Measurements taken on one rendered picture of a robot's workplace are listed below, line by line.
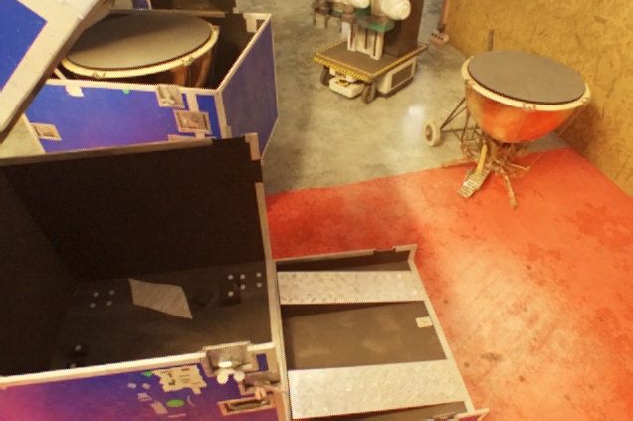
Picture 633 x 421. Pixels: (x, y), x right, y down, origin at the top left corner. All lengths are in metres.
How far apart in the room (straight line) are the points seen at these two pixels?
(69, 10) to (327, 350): 1.78
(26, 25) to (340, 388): 1.65
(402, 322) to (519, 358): 0.56
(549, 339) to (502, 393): 0.41
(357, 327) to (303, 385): 0.44
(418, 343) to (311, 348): 0.51
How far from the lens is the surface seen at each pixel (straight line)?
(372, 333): 2.08
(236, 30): 2.92
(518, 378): 2.20
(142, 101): 2.14
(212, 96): 1.95
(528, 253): 2.67
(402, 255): 2.32
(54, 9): 0.51
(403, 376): 1.97
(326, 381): 1.84
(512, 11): 4.20
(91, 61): 2.41
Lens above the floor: 1.85
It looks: 42 degrees down
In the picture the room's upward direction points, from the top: straight up
